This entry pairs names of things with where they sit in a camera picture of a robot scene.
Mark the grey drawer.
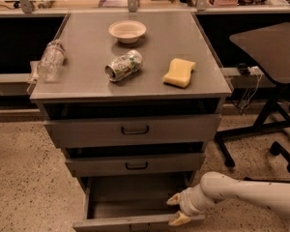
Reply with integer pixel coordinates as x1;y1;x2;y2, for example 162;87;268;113
72;173;205;232
44;114;221;148
66;153;205;177

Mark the grey bottom drawer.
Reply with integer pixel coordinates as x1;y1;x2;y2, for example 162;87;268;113
72;173;205;232

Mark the yellow sponge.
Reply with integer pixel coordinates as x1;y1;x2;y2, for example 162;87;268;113
162;58;195;88

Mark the black office chair base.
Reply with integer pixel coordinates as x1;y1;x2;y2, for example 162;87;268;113
242;94;290;183

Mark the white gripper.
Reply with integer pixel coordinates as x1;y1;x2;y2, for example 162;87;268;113
166;185;213;226

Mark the grey middle drawer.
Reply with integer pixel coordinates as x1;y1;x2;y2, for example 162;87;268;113
66;153;205;177

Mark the grey top drawer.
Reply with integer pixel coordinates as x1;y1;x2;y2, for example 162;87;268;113
44;114;221;148

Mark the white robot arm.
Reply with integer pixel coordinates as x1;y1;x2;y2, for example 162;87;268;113
166;171;290;232

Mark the crushed soda can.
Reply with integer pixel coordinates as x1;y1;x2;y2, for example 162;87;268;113
104;50;143;82

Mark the power strip with cables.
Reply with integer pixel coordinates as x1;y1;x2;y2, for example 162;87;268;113
236;63;263;76

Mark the clear plastic water bottle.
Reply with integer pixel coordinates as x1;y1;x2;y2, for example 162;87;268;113
38;39;66;82

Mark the dark side table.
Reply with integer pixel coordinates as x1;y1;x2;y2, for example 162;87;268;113
215;22;290;167

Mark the white bowl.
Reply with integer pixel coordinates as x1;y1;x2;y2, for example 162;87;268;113
108;20;147;44

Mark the grey drawer cabinet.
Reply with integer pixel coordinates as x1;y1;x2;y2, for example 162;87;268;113
29;11;233;191

